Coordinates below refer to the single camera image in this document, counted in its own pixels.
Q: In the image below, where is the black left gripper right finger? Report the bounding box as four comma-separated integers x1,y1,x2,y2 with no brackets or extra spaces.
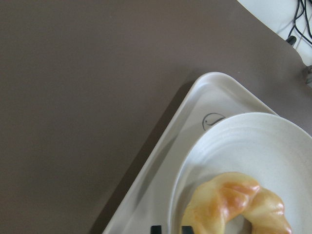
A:
181,226,194,234

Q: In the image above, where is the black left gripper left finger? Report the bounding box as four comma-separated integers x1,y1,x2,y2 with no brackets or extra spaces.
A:
150,225,161,234

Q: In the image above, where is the glazed yellow donut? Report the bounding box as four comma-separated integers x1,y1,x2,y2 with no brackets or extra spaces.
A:
181,172,292,234

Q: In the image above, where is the white round plate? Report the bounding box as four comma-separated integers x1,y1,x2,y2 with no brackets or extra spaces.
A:
169,113,312,234

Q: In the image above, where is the cream rectangular rabbit tray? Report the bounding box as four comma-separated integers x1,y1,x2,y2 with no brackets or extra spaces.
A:
104,72,273,234

